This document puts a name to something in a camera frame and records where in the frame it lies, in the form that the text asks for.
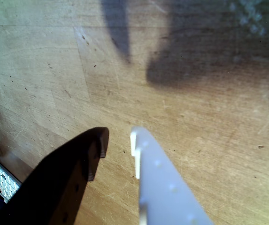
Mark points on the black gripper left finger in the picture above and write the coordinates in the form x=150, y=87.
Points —
x=54, y=182

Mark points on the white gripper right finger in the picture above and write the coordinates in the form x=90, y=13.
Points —
x=162, y=187

